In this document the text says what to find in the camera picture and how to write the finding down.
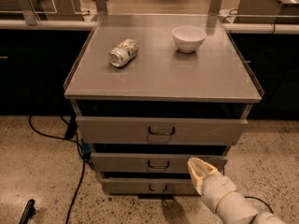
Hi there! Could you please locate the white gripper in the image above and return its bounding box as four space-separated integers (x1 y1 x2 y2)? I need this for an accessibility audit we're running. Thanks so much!
188 157 236 213

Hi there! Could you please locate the grey top drawer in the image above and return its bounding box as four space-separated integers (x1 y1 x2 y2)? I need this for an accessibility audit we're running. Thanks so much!
77 117 248 146

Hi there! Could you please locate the grey drawer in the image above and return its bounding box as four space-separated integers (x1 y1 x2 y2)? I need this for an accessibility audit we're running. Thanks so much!
101 178 196 195
90 152 228 175
77 117 248 146

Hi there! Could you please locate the black cable left floor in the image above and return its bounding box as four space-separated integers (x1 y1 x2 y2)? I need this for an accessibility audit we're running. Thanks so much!
27 115 96 224

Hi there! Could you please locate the crushed green soda can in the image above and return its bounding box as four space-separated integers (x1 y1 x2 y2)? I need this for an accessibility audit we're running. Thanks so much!
108 39 139 68

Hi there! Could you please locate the black cable right floor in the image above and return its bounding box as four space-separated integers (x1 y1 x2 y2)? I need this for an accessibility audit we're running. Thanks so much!
244 195 275 215

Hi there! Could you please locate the grey left support post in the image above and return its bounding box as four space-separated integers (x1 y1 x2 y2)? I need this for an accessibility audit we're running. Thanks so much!
18 0 37 26

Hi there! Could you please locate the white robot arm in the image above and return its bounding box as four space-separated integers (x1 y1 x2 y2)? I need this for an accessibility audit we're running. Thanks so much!
188 157 286 224

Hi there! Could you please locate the grey drawer cabinet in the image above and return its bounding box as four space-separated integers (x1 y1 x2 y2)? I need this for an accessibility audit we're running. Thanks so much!
63 13 264 201

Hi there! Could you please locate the grey bottom drawer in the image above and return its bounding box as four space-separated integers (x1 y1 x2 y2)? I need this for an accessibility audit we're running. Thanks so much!
101 178 196 195

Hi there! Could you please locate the white ceramic bowl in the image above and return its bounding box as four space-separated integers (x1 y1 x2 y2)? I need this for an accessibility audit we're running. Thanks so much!
172 26 206 53

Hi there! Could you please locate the black object on floor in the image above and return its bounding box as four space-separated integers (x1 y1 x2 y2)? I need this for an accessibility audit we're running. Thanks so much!
19 199 36 224

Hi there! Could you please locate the grey counter ledge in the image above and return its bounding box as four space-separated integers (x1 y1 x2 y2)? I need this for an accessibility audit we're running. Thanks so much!
0 20 96 31

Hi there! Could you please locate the grey right support post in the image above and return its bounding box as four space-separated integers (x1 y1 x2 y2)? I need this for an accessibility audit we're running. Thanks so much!
208 0 222 16

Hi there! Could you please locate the black cable floor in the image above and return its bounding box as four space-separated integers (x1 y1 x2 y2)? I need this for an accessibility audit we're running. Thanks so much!
244 195 275 215
27 115 96 224

